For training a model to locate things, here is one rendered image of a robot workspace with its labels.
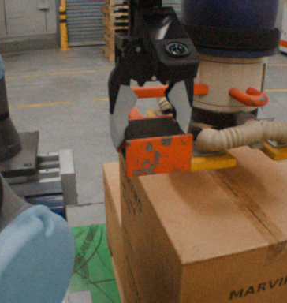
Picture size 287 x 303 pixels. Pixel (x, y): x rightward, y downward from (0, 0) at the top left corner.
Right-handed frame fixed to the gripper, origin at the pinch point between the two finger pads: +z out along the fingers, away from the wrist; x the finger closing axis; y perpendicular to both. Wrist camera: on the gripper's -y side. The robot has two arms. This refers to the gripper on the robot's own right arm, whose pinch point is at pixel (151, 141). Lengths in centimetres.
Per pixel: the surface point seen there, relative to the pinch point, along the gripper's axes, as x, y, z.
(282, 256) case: -28.2, 0.3, 28.5
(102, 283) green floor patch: 0, 88, 118
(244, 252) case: -18.4, 0.2, 24.5
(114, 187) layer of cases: -10, 95, 64
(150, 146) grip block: 1.4, -4.4, -1.4
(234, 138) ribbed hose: -18.8, 10.1, 5.7
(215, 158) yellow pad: -17.3, 13.9, 11.3
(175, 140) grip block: -1.9, -4.3, -1.9
